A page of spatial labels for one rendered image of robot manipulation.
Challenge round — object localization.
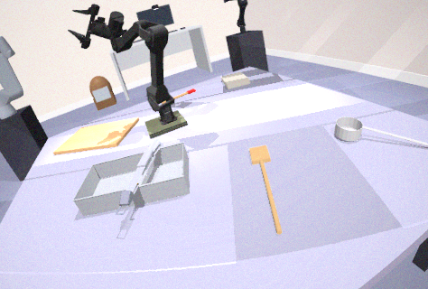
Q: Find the light wooden board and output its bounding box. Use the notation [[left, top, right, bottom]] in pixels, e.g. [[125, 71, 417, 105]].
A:
[[53, 117, 140, 155]]

